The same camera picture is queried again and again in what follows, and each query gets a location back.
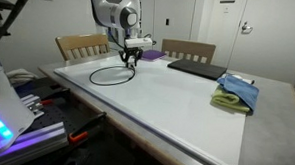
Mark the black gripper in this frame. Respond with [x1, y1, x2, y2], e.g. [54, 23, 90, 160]
[118, 47, 143, 68]

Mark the black charger cable white adapter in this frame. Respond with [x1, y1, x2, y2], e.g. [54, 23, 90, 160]
[89, 66, 136, 86]

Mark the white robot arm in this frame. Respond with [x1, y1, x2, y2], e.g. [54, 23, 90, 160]
[90, 0, 143, 66]

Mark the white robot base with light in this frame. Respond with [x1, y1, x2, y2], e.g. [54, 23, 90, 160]
[0, 63, 35, 153]

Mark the purple notebook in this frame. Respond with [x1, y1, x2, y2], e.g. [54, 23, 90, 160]
[141, 50, 166, 62]

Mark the wooden chair far left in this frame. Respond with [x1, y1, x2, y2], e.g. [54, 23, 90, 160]
[55, 33, 110, 61]

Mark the wooden chair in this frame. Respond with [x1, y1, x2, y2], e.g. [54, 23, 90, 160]
[162, 39, 216, 64]
[55, 33, 110, 61]

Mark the white whiteboard mat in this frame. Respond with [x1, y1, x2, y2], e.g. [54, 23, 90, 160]
[54, 56, 245, 165]

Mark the wooden chair far right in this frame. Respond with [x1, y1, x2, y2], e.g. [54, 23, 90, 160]
[162, 39, 216, 64]

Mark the orange black clamp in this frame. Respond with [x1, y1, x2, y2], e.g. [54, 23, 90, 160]
[68, 112, 106, 143]

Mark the yellow-green cloth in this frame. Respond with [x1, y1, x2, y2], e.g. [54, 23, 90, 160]
[212, 85, 250, 113]

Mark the white folded cloth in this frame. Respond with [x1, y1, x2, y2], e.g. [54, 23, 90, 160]
[6, 68, 38, 84]

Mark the blue cloth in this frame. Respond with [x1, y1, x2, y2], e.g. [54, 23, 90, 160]
[217, 76, 259, 111]

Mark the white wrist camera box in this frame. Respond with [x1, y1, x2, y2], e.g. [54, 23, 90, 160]
[125, 37, 152, 48]

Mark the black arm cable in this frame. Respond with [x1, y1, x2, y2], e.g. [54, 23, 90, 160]
[105, 24, 154, 52]

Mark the small white charger with cable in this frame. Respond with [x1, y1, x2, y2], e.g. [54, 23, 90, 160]
[222, 73, 255, 85]

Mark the silver aluminium rail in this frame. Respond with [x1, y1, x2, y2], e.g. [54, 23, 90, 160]
[0, 94, 69, 165]

